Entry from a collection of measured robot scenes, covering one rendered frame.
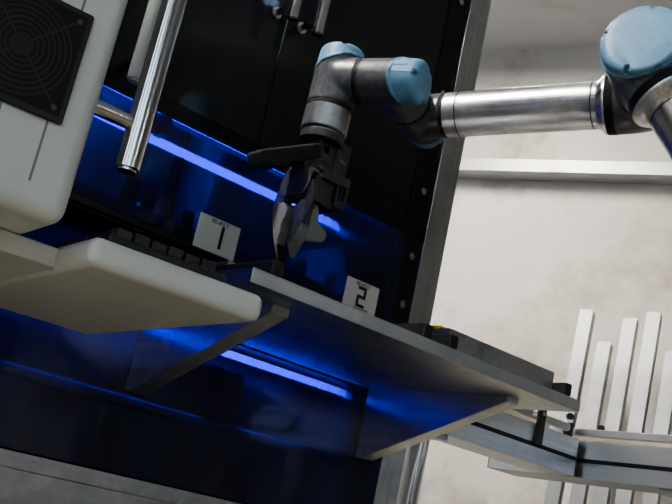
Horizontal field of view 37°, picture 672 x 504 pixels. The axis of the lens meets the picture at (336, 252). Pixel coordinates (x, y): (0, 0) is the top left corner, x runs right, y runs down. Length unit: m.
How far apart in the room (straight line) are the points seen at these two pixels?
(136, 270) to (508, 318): 3.75
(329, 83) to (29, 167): 0.76
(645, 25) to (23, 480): 1.09
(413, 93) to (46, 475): 0.79
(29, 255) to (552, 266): 3.80
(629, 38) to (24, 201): 0.86
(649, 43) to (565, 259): 3.28
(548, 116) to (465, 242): 3.25
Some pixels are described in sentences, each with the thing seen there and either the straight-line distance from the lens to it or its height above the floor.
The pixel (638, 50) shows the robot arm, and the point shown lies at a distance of 1.45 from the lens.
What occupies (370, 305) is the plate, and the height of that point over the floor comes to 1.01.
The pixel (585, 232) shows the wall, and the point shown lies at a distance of 4.71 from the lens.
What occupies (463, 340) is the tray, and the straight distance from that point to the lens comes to 1.57.
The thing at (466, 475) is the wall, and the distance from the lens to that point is 4.58.
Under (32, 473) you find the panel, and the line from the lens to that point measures 1.58.
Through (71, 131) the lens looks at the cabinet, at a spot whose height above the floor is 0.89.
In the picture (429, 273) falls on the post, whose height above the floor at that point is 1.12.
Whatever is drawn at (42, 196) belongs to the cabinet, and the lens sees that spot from 0.97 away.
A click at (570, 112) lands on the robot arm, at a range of 1.62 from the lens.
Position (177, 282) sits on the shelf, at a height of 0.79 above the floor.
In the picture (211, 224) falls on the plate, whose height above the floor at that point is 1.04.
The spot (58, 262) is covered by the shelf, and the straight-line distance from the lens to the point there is 1.06.
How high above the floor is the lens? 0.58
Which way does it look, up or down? 15 degrees up
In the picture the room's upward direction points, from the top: 12 degrees clockwise
